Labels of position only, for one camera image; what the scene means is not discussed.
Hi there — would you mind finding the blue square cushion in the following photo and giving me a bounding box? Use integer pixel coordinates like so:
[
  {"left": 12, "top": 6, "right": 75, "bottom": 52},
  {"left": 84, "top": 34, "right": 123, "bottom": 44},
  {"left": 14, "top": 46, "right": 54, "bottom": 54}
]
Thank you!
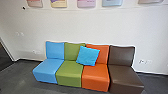
[{"left": 75, "top": 45, "right": 101, "bottom": 67}]

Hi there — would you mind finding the green sofa seat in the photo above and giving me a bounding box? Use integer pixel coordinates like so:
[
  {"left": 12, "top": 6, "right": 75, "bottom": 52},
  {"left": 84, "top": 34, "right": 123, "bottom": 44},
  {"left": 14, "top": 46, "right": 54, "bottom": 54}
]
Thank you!
[{"left": 55, "top": 42, "right": 86, "bottom": 89}]

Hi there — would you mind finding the blue sofa seat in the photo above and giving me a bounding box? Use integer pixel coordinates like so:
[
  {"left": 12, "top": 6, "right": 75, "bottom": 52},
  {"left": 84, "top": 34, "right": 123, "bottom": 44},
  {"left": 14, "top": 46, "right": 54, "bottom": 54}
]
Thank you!
[{"left": 32, "top": 40, "right": 66, "bottom": 85}]

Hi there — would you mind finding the purple wall poster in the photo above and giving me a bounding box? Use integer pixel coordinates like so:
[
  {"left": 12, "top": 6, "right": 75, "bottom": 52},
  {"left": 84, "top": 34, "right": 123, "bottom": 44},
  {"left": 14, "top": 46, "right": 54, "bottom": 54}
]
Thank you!
[{"left": 77, "top": 0, "right": 98, "bottom": 9}]

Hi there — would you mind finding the white wall outlet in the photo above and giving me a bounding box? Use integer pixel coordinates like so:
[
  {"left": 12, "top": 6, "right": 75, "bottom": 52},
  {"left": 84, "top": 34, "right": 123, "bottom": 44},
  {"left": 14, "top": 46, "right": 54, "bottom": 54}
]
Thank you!
[
  {"left": 138, "top": 59, "right": 153, "bottom": 65},
  {"left": 32, "top": 49, "right": 42, "bottom": 55}
]

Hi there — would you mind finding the yellow wall poster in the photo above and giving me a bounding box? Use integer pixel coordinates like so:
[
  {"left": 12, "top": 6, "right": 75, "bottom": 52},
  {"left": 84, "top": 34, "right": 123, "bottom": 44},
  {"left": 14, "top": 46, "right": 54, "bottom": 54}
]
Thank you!
[{"left": 49, "top": 0, "right": 68, "bottom": 8}]

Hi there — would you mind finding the light blue wall poster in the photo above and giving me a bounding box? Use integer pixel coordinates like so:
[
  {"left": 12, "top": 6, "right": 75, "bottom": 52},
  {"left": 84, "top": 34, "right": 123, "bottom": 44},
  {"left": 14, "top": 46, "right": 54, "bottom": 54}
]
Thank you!
[{"left": 101, "top": 0, "right": 124, "bottom": 8}]

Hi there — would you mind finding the white wall switch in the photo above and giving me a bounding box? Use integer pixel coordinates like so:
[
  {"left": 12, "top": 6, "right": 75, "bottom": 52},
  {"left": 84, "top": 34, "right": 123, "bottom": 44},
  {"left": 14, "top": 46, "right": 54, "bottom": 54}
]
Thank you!
[{"left": 15, "top": 31, "right": 25, "bottom": 37}]

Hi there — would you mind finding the orange blue wall poster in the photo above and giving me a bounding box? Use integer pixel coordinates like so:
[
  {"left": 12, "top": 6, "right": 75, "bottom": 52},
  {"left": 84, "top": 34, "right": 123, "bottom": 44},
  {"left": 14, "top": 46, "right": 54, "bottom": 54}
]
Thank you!
[{"left": 26, "top": 0, "right": 44, "bottom": 8}]

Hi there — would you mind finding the pink dark wall poster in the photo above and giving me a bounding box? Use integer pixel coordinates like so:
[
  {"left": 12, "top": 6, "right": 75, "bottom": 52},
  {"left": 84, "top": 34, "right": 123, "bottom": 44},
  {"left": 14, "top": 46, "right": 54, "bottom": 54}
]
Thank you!
[{"left": 138, "top": 0, "right": 160, "bottom": 5}]

